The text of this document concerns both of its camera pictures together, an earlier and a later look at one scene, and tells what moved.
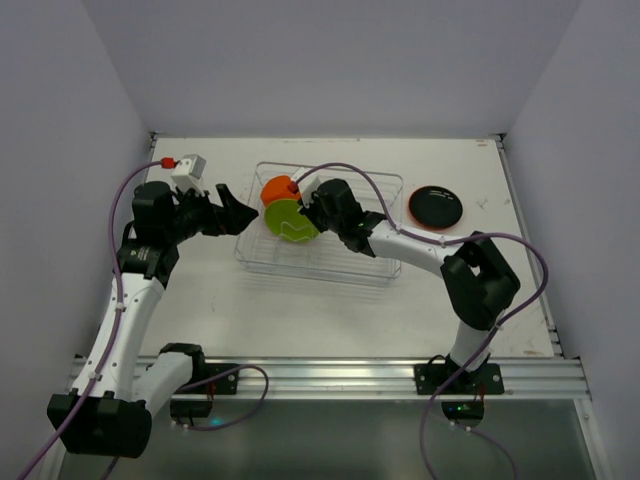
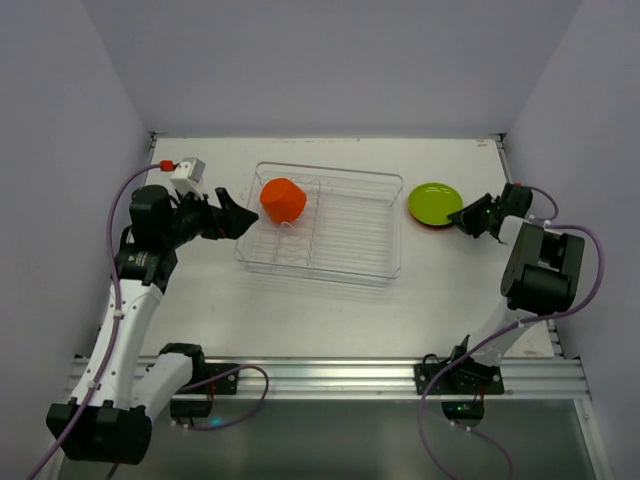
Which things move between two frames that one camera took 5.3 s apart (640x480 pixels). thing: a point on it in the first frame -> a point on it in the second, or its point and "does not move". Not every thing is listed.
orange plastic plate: x=420 y=224 does not move
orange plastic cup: x=276 y=188 does not move
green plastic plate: x=285 y=220 -> x=431 y=203
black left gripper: x=216 y=215 does not move
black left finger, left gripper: x=236 y=216 does not move
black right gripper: x=311 y=211 -> x=486 y=213
